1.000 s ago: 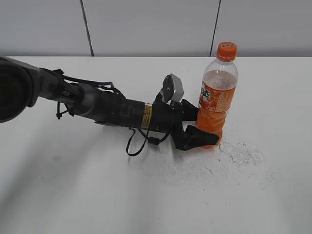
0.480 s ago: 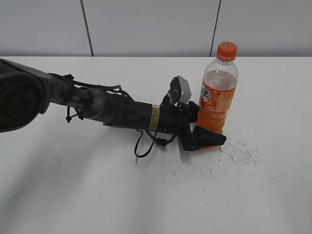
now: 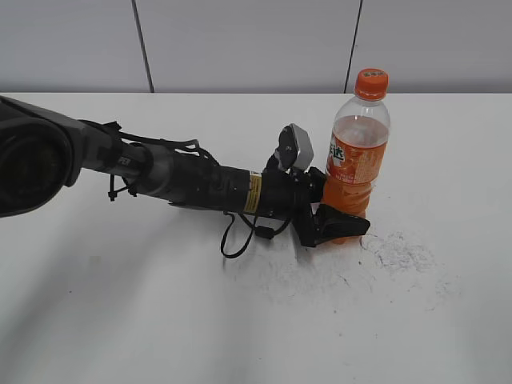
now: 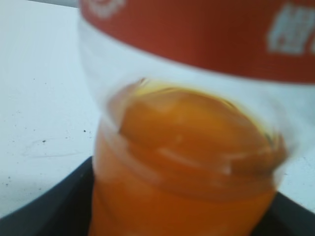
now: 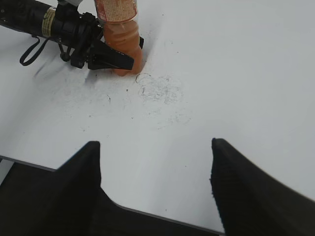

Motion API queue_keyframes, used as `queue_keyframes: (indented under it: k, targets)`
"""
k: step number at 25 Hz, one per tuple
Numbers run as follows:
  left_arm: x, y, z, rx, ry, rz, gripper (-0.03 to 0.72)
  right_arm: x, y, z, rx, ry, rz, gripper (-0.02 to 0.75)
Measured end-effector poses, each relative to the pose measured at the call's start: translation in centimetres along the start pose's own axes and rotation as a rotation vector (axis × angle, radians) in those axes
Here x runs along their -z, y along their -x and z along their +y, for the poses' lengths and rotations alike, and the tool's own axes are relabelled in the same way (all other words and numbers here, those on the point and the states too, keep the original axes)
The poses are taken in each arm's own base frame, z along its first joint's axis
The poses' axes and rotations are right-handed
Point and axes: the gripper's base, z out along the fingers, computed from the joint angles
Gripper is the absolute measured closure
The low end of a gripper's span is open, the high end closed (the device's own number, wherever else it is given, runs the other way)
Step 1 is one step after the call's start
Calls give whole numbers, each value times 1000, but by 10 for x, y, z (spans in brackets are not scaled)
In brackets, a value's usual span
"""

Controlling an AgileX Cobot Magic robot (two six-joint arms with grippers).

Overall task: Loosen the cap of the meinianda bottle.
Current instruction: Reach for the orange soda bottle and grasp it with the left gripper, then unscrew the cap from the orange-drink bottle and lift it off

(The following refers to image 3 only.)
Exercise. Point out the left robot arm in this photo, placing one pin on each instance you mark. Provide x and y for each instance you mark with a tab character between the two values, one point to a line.
42	151

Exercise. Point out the orange bottle cap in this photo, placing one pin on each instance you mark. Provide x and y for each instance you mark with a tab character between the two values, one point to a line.
371	84

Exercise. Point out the orange soda plastic bottle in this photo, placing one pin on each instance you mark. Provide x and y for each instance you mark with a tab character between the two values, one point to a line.
360	133

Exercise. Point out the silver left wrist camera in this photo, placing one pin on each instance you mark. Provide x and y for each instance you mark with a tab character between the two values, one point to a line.
294	149

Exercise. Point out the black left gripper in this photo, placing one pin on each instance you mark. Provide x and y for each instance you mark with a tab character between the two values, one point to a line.
289	197

